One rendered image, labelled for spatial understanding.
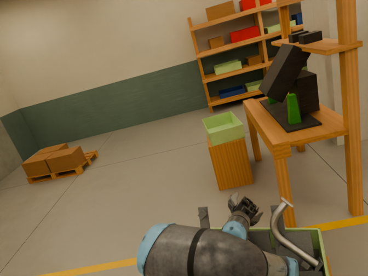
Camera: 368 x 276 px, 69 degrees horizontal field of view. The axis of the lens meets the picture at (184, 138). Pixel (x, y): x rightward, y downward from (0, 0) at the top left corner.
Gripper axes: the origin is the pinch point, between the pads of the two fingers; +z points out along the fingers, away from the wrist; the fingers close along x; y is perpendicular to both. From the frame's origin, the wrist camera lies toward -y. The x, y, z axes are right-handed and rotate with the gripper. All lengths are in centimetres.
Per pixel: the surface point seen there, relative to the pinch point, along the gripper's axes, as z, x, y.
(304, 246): 5.2, -28.9, 1.9
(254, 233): 4.9, -10.7, -7.8
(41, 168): 275, 309, -298
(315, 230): 16.8, -31.3, 7.4
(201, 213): 4.5, 12.4, -17.4
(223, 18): 465, 237, 137
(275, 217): 2.0, -12.5, 4.8
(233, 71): 510, 163, 61
